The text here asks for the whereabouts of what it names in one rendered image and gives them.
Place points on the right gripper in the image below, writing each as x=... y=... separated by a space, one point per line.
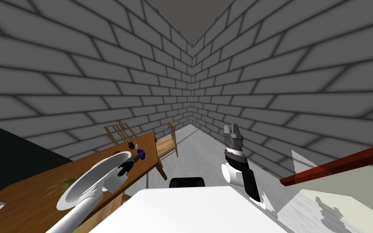
x=233 y=139

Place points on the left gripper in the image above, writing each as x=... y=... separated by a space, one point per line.
x=125 y=167

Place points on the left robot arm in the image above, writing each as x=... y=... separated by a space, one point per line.
x=76 y=213

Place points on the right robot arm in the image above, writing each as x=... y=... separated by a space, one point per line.
x=242 y=171

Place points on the purple bottle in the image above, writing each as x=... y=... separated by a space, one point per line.
x=141 y=154

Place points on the dark brown shaker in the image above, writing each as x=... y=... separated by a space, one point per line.
x=130 y=145

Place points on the wooden slat-back chair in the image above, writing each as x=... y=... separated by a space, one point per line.
x=168 y=144
x=120 y=131

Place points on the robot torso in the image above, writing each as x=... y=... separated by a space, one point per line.
x=186 y=210

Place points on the green leafy plant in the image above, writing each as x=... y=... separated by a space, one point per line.
x=64 y=184

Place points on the long red bar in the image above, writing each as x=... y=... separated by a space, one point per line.
x=342 y=163

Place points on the brown wooden table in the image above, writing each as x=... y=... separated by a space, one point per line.
x=28 y=200

